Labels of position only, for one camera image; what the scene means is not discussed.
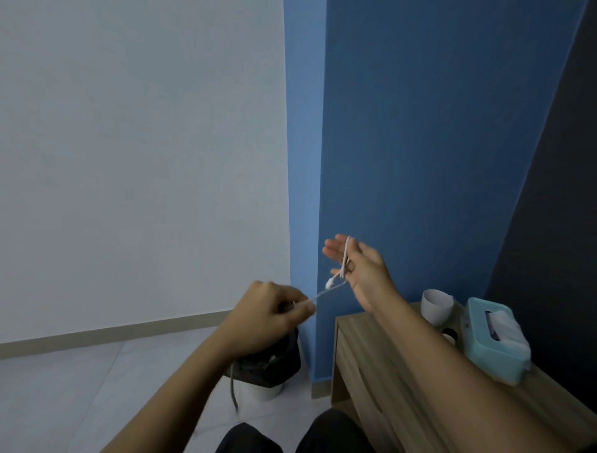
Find person's right hand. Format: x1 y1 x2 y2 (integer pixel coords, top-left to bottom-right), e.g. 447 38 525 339
322 233 402 314

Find person's left hand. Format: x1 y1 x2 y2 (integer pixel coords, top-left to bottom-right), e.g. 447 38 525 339
215 279 317 360

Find white charging cable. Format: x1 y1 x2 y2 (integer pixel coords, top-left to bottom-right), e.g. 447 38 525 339
228 235 355 414

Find white mug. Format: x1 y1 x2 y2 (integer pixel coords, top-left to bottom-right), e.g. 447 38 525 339
420 289 455 327

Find wooden nightstand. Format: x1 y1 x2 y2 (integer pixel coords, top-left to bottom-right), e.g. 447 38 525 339
330 301 597 453

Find teal tissue box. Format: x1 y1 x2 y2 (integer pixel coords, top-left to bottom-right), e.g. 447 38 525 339
461 297 532 387

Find person's right forearm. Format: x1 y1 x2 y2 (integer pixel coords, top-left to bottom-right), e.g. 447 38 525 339
373 294 575 453

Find black lined trash bin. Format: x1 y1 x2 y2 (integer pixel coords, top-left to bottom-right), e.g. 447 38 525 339
223 326 302 389

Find white trash bin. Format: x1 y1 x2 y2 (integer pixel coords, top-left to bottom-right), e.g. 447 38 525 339
244 382 284 402

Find white facial tissues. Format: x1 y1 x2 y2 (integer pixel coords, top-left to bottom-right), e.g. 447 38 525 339
487 309 532 360

